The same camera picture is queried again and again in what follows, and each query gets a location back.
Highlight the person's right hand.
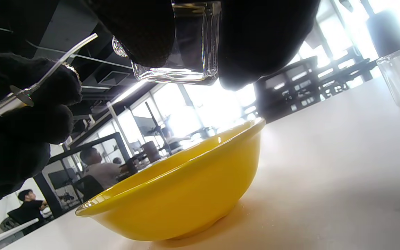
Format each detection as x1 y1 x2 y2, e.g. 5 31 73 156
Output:
85 0 320 91

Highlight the person's left hand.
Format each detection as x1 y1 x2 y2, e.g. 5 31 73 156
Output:
0 52 82 202

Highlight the silver perfume bottle pump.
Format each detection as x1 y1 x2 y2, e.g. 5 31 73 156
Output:
0 33 98 130

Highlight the white desk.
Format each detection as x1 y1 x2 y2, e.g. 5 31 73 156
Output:
0 218 40 250

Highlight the black stand pole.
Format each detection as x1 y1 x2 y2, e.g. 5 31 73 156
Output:
144 101 173 155

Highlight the yellow bowl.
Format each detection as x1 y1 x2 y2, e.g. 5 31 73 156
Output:
75 117 266 242

